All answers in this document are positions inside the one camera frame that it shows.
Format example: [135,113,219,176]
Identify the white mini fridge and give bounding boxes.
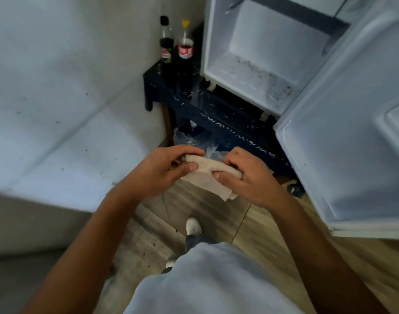
[201,0,353,116]

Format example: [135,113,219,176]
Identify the person's right forearm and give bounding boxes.
[270,195,391,314]

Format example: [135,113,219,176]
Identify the dark blue speckled table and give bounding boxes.
[143,23,298,180]

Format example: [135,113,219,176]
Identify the person's left hand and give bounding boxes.
[121,145,205,202]

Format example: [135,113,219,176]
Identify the white fridge door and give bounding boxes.
[274,0,399,240]

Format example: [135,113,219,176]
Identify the clear plastic bag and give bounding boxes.
[173,126,234,162]

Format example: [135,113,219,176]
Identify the person's right hand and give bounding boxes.
[212,147,286,210]

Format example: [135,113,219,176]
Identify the person's left forearm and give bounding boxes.
[21,184,138,314]

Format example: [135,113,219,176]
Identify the beige cleaning cloth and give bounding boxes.
[180,154,243,202]

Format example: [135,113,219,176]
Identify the person's white shirt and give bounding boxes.
[124,242,304,314]

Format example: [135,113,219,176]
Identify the black cap soda bottle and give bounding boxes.
[159,15,174,64]

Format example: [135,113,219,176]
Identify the yellow cap soda bottle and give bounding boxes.
[178,19,194,60]

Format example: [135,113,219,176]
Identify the person's dark trousers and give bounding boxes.
[160,234,216,275]

